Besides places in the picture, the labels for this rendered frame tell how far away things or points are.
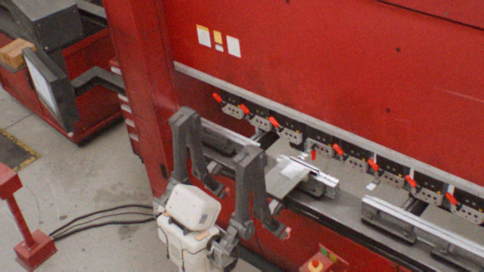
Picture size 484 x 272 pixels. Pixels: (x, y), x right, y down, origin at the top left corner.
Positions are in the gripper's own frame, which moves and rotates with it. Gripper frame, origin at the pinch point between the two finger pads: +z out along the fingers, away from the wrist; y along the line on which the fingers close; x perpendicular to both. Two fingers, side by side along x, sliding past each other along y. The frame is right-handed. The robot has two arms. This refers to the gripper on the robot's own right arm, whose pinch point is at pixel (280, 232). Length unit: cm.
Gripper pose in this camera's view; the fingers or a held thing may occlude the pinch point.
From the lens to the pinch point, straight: 324.3
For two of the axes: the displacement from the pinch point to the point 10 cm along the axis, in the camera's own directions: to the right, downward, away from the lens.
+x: -5.9, 7.9, -1.5
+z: 4.1, 4.5, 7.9
